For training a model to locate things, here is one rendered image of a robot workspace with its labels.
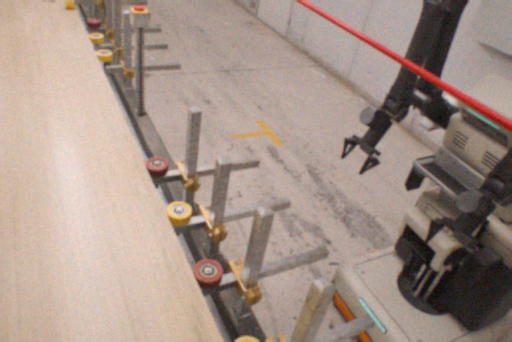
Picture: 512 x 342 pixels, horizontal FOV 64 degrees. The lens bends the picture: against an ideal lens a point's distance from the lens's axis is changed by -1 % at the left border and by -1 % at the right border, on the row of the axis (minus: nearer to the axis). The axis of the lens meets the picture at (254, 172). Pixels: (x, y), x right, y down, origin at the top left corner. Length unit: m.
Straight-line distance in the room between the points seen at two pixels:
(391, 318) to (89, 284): 1.36
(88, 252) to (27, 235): 0.18
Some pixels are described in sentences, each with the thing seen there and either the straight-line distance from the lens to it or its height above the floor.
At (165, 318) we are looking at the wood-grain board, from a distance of 1.06.
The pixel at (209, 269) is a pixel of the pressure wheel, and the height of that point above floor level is 0.91.
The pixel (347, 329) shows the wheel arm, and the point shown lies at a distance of 1.24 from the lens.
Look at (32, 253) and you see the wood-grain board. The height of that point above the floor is 0.90.
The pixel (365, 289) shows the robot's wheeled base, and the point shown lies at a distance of 2.09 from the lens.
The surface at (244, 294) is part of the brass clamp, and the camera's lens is 1.19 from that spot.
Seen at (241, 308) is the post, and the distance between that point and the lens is 1.26.
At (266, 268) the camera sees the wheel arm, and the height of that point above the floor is 0.85.
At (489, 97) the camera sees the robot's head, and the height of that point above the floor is 1.34.
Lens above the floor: 1.79
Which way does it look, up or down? 36 degrees down
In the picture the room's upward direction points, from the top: 11 degrees clockwise
